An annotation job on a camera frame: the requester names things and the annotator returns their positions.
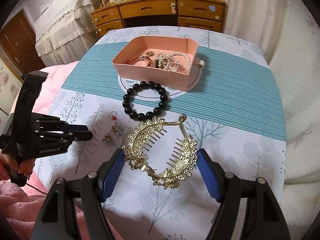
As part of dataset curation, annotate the gold leaf hair comb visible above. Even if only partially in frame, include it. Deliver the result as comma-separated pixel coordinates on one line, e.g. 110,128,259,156
123,114,198,189

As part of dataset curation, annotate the white pearl necklace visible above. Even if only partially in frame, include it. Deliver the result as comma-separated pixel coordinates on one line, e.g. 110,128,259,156
153,51,193,74

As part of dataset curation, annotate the pink jewelry box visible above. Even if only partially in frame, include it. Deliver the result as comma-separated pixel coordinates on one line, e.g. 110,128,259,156
112,36,204,92

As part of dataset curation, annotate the left hand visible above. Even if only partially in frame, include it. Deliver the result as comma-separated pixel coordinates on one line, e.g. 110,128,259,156
1,153,35,180

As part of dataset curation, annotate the blue flower hair clip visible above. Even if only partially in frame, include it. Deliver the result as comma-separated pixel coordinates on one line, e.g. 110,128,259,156
111,122,124,136

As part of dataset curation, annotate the pink blanket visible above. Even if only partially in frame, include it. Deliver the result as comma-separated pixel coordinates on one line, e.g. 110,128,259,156
0,61,121,240

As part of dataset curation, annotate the white lace covered furniture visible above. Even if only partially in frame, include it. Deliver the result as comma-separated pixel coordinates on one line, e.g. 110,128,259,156
34,0,99,67

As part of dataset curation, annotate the tree print bed sheet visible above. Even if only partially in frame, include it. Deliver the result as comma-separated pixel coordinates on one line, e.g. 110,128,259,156
34,27,286,239

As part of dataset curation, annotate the brown wooden door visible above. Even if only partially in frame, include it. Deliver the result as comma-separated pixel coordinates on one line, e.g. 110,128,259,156
1,10,45,74

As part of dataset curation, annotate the wooden desk with drawers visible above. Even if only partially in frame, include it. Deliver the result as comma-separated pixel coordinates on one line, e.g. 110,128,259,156
91,0,227,36

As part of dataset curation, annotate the white floral curtain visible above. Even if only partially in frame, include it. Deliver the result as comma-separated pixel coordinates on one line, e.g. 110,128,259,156
224,0,319,231

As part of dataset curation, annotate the silver ring red charm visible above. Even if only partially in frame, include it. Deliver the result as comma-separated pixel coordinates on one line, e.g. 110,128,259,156
109,110,118,121

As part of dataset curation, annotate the black bead bracelet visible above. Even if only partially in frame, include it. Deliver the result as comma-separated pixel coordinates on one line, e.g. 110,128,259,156
121,80,169,122

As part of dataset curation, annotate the red bead bracelet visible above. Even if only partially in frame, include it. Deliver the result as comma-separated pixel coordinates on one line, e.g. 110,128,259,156
126,51,156,68

